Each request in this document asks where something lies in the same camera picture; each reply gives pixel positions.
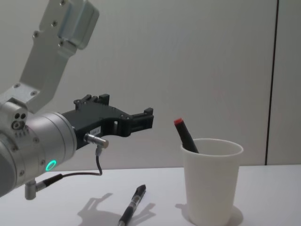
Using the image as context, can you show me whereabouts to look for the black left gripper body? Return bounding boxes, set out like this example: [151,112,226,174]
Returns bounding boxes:
[61,103,129,151]

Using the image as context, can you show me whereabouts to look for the black marker with red cap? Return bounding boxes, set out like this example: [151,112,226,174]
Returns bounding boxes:
[174,117,200,154]

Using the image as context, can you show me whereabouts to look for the black ballpoint pen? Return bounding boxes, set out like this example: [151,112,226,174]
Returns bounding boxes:
[118,184,147,226]

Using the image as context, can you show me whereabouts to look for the white paper cup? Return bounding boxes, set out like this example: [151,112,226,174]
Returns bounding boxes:
[180,138,244,225]

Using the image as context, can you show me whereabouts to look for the thin dark gripper cable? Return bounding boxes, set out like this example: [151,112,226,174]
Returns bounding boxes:
[25,133,110,201]

